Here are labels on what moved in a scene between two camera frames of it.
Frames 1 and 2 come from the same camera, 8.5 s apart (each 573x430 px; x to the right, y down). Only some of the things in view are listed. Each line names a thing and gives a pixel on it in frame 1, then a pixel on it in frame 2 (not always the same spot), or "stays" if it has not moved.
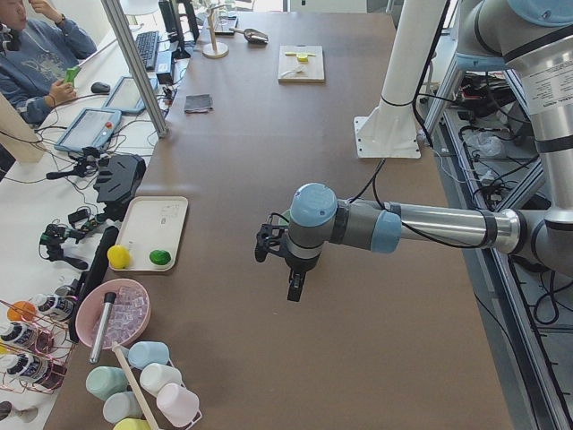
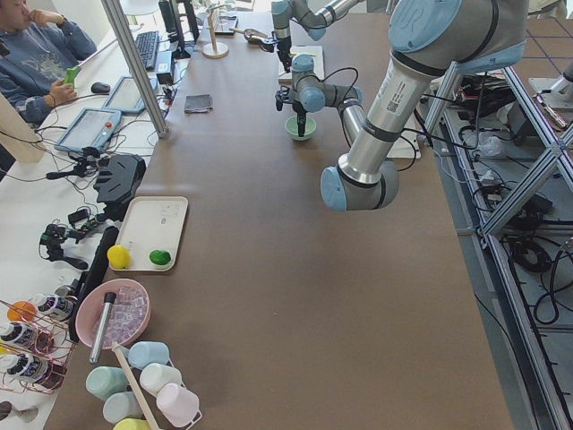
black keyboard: x=148 y=44 stays
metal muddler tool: x=109 y=298 stays
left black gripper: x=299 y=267 to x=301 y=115
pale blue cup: x=121 y=406 stays
